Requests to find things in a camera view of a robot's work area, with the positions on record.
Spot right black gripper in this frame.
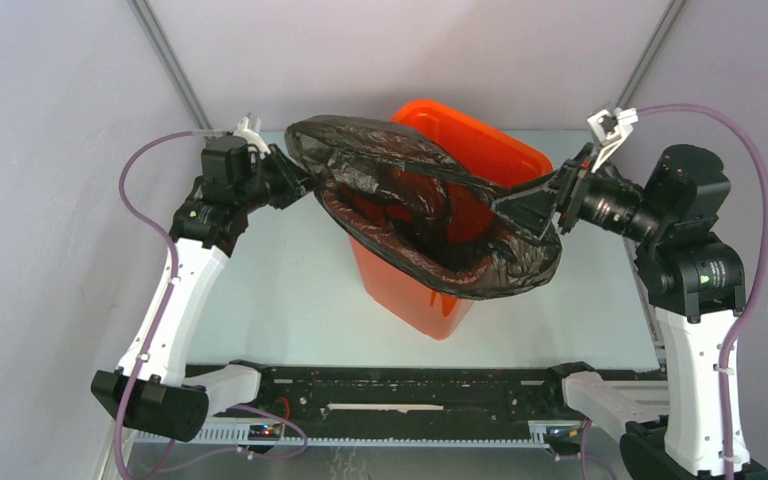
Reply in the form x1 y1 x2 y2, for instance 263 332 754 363
490 140 666 241

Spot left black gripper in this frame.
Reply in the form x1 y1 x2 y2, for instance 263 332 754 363
236 143 324 213

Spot orange plastic trash bin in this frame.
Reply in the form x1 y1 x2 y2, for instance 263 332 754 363
349 97 555 342

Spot black plastic trash bag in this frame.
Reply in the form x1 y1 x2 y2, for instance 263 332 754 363
284 115 562 300

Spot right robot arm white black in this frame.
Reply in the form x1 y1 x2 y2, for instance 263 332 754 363
492 144 768 479

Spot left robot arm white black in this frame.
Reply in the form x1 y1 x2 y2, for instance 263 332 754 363
90 131 313 442

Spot right metal corner strip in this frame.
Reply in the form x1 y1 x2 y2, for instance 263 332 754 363
616 0 690 107

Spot metal corner strip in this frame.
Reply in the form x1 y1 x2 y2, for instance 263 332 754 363
616 0 690 107
127 0 213 129

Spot left metal corner strip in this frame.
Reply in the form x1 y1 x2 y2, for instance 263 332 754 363
127 0 213 129

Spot right small circuit board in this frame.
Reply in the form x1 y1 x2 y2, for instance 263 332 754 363
544 424 584 461

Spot small circuit board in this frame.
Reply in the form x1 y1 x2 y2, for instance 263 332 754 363
246 423 283 442
544 424 584 461

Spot left small circuit board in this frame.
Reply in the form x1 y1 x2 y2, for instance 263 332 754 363
246 423 283 442

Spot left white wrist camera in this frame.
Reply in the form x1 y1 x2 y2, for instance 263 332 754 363
231 112 271 160

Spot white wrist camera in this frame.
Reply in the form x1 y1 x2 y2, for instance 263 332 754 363
587 107 639 173
231 112 271 160

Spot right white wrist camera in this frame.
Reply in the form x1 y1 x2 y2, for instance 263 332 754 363
587 107 639 173

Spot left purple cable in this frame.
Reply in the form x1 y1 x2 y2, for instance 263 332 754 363
112 129 236 480

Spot purple cable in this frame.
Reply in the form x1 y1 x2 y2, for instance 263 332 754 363
635 103 768 480
112 129 236 480

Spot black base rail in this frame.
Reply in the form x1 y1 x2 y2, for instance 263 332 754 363
178 361 670 452

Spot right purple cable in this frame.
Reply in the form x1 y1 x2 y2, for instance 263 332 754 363
635 103 768 480

